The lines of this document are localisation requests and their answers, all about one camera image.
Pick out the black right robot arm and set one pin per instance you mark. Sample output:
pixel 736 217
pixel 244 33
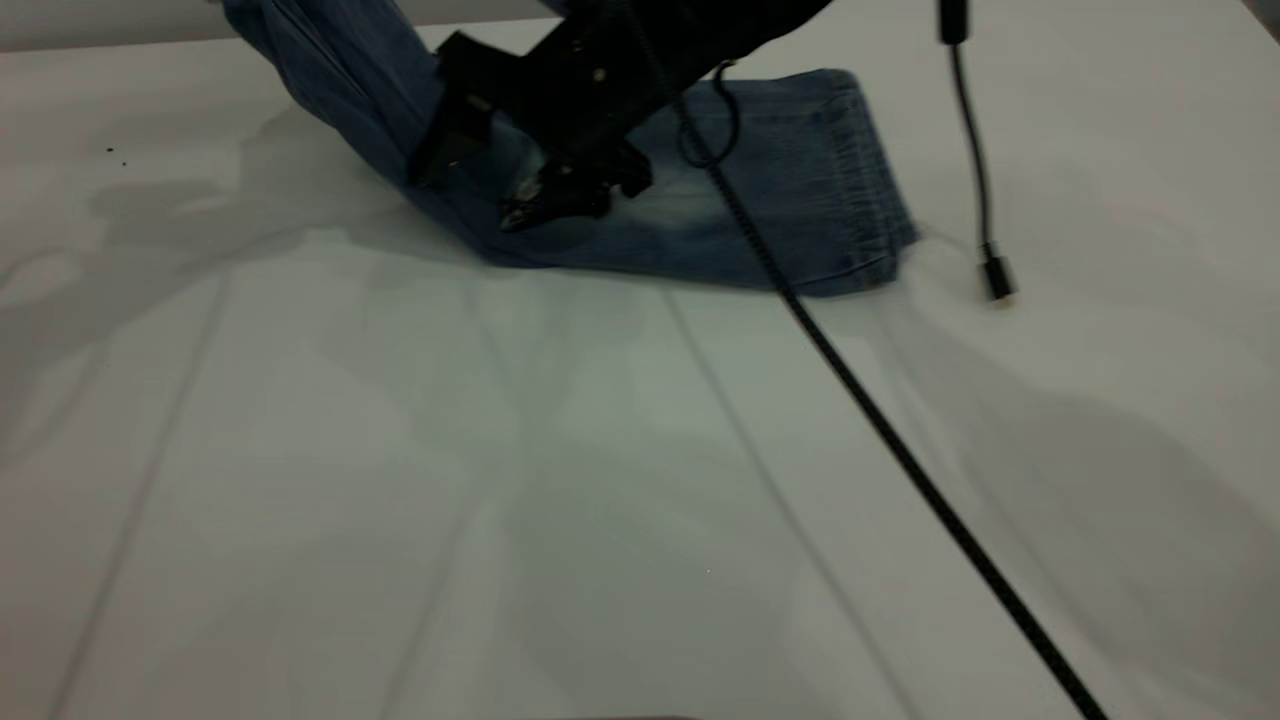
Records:
pixel 760 20

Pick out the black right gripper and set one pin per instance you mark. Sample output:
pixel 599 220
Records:
pixel 590 90

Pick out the blue denim shorts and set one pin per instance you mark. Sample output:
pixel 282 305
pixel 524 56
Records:
pixel 800 180

